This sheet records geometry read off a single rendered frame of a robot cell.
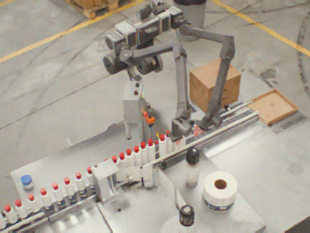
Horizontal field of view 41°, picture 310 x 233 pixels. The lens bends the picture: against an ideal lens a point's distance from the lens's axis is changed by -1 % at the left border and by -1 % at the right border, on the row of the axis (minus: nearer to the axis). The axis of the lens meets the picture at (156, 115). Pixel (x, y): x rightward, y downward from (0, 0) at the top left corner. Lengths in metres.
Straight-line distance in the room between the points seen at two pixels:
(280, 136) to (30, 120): 2.63
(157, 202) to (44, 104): 2.42
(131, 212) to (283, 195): 0.97
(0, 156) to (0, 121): 0.50
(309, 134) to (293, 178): 0.44
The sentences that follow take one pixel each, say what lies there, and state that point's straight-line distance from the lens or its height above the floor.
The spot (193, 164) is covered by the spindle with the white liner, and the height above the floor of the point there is 1.09.
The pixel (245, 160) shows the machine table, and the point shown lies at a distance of 2.96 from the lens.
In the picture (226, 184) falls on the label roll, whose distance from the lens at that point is 2.60.
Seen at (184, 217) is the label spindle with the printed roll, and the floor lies 1.15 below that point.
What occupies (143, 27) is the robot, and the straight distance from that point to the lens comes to 2.93.
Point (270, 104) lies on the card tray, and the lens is 3.38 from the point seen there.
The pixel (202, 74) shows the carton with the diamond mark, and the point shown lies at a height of 1.12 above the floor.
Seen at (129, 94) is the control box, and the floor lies 1.48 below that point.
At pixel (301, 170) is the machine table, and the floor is 0.83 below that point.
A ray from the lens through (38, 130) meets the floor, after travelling 4.49.
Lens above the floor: 3.10
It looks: 45 degrees down
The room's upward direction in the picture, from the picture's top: 3 degrees counter-clockwise
